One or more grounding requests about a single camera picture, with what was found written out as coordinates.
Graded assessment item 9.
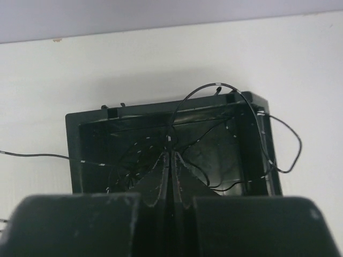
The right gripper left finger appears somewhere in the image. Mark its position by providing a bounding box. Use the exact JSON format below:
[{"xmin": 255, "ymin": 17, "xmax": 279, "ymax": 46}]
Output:
[{"xmin": 1, "ymin": 153, "xmax": 169, "ymax": 256}]

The black wire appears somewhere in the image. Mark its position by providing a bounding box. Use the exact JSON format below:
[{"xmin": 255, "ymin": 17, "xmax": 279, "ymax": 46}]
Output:
[
  {"xmin": 160, "ymin": 83, "xmax": 303, "ymax": 192},
  {"xmin": 0, "ymin": 133, "xmax": 172, "ymax": 193}
]

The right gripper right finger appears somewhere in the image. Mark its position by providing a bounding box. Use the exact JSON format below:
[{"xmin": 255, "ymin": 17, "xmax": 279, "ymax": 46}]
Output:
[{"xmin": 171, "ymin": 152, "xmax": 340, "ymax": 256}]

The black storage bin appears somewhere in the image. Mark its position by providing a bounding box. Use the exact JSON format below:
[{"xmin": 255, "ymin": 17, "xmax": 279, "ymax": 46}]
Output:
[{"xmin": 65, "ymin": 92, "xmax": 282, "ymax": 196}]

